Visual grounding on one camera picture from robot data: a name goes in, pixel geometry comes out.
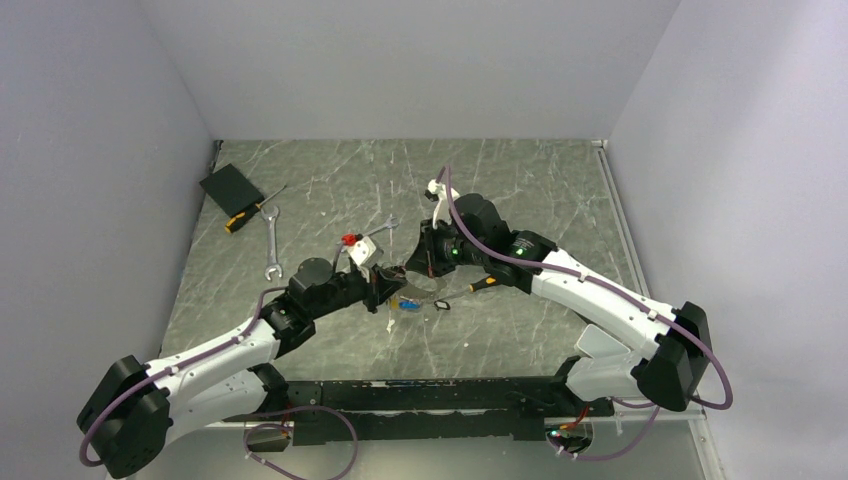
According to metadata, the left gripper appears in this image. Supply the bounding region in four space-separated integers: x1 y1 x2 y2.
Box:
309 261 406 320

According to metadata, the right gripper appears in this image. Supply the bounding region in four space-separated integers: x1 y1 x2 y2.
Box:
406 214 489 278

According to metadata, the metal key organizer plate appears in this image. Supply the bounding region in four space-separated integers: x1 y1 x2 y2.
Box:
397 276 446 303

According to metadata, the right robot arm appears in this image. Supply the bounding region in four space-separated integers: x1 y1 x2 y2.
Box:
405 185 711 415

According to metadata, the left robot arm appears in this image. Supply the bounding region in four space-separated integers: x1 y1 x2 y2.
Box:
77 258 407 478

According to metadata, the blue key tag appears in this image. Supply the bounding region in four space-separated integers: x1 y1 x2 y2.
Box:
397 300 422 312

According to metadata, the silver wrench near plate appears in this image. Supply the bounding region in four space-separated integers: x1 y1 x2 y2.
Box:
338 215 400 250

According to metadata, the right orange black screwdriver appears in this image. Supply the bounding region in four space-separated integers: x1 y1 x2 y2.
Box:
443 276 499 300

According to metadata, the orange black screwdriver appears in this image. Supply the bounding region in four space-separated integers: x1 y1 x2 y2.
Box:
225 184 287 234
443 276 499 300

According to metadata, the silver wrench left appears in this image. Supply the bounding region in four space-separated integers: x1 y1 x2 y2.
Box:
260 205 283 282

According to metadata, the left orange black screwdriver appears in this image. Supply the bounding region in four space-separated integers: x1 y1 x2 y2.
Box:
225 184 287 234

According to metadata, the left black box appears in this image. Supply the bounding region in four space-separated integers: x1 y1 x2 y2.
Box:
199 164 265 217

